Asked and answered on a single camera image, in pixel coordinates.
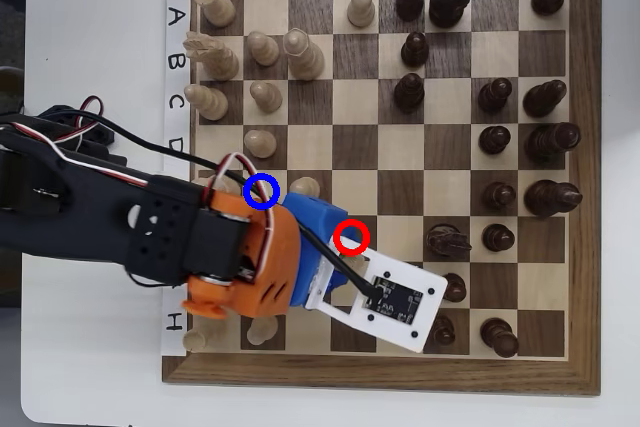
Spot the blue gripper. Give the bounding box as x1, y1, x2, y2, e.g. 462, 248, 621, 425
282, 191, 369, 309

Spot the light wooden pawn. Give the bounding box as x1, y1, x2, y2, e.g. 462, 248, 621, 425
346, 0, 376, 28
289, 176, 321, 200
246, 314, 280, 347
249, 80, 284, 115
243, 128, 278, 159
246, 30, 281, 68

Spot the dark wooden knight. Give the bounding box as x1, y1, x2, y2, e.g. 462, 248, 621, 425
424, 224, 473, 261
428, 0, 476, 30

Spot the dark wooden pawn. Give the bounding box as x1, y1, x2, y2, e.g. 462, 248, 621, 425
431, 314, 457, 347
395, 0, 426, 23
393, 72, 426, 114
442, 272, 468, 304
481, 223, 516, 253
478, 125, 512, 157
477, 77, 514, 115
400, 30, 430, 68
481, 181, 517, 212

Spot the wooden chessboard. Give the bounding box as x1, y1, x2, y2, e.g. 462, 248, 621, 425
161, 0, 603, 397

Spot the light wooden king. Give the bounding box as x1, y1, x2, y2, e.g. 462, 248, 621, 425
191, 173, 242, 197

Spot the light wooden rook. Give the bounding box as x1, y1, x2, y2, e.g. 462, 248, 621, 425
182, 317, 217, 353
192, 0, 238, 29

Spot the light wooden queen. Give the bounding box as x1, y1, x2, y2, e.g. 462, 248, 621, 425
282, 28, 326, 82

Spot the light wooden bishop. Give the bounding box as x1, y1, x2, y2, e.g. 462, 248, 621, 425
183, 83, 230, 122

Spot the dark wooden king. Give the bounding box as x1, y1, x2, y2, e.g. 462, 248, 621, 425
523, 179, 584, 219

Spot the light wooden knight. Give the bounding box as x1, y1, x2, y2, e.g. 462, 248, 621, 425
182, 30, 241, 82

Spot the dark wooden queen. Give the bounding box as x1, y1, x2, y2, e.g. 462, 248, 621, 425
523, 121, 582, 164

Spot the white paper letter strip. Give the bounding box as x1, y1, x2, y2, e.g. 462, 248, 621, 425
160, 0, 194, 357

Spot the black camera circuit board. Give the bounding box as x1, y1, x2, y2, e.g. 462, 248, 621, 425
360, 274, 425, 328

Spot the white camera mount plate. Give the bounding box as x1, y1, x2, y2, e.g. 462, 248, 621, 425
303, 240, 449, 354

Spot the black camera cable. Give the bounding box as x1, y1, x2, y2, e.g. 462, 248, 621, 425
74, 111, 382, 301

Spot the red white black servo cable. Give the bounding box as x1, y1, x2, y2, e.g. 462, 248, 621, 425
73, 94, 105, 141
47, 144, 280, 282

